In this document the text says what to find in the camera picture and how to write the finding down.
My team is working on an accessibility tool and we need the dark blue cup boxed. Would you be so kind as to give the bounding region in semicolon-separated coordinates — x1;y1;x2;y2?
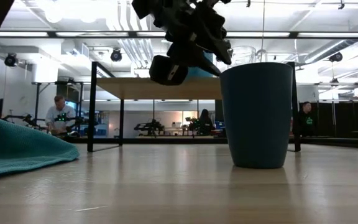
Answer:
219;62;295;169

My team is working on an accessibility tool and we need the person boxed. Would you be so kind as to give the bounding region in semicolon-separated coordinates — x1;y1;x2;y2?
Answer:
293;101;319;138
197;108;216;136
44;95;77;136

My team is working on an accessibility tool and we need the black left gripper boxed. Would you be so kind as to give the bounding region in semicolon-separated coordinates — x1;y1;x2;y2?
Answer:
153;0;233;78

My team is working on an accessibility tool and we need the wooden shelf with black legs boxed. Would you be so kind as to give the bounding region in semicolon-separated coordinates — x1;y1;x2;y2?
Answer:
87;61;301;153

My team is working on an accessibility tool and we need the black metal table frame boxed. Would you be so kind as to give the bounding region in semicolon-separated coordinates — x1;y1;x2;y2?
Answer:
63;136;358;146

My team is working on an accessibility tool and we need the black ceiling spotlight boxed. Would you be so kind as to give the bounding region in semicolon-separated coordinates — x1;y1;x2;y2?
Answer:
4;52;19;68
328;51;344;63
109;48;123;63

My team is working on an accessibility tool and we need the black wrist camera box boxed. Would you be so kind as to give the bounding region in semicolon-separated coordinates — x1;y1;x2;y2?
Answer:
149;55;189;86

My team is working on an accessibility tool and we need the black background workstation frame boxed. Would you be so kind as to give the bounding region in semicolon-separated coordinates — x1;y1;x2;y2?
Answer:
31;80;85;125

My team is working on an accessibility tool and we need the teal cloth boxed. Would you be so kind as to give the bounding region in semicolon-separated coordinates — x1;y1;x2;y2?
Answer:
0;117;80;178

